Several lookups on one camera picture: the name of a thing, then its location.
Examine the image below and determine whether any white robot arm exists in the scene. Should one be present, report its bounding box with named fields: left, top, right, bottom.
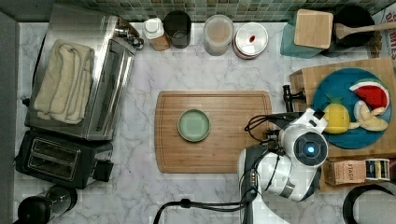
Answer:
left=237, top=108, right=328, bottom=224

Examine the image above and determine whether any green ceramic bowl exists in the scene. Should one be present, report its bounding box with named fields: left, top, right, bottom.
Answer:
left=177, top=109, right=211, bottom=143

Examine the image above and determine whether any bamboo cutting board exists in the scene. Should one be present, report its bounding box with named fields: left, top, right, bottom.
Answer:
left=154, top=91, right=272, bottom=174

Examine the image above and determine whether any clear jar with powder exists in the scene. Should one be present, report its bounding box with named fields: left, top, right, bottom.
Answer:
left=204, top=15, right=233, bottom=56

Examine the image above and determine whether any dark glass jar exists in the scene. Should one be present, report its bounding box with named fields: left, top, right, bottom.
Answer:
left=163, top=10, right=191, bottom=49

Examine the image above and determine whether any round tin with lid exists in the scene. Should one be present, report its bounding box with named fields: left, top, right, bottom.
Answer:
left=233, top=22, right=269, bottom=60

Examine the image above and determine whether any white-lidded spice bottle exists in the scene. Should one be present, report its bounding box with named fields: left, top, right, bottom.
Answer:
left=144, top=18, right=170, bottom=51

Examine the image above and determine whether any stainless toaster oven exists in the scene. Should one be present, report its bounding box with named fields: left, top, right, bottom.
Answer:
left=25, top=3, right=144, bottom=140

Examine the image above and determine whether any beige folded towel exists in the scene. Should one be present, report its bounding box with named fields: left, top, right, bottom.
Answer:
left=34, top=39, right=94, bottom=124

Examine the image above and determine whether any toy pineapple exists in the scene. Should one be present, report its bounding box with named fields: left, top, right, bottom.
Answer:
left=324, top=94, right=350, bottom=134

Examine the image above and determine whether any black two-slot toaster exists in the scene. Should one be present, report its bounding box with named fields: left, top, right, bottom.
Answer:
left=16, top=130, right=114, bottom=189

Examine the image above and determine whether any blue round plate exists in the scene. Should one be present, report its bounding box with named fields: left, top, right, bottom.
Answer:
left=312, top=68, right=392, bottom=148

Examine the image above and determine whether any brown tea box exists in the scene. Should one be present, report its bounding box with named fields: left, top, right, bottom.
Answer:
left=323, top=161, right=366, bottom=186

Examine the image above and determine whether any black coffee grinder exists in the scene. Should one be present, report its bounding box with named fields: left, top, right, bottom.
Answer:
left=13, top=185, right=78, bottom=224

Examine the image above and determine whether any wooden spatula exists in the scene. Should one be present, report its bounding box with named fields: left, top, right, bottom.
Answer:
left=334, top=21, right=396, bottom=39

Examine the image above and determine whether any toy banana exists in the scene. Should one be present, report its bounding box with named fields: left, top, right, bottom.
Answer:
left=348, top=101, right=389, bottom=132

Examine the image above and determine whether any toy watermelon slice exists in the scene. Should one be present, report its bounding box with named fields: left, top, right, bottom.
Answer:
left=349, top=78, right=390, bottom=109

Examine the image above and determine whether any black utensil pot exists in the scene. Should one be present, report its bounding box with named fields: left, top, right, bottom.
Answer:
left=321, top=6, right=375, bottom=57

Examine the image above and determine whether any small striped box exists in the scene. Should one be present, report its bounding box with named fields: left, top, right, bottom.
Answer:
left=365, top=159, right=390, bottom=181

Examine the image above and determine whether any black round bin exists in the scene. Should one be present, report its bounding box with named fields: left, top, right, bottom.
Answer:
left=343, top=185, right=396, bottom=224

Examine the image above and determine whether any black drawer handle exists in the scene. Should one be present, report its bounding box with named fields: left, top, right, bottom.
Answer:
left=283, top=85, right=306, bottom=112

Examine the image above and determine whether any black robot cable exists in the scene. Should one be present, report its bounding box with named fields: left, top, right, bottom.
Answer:
left=152, top=198, right=250, bottom=224

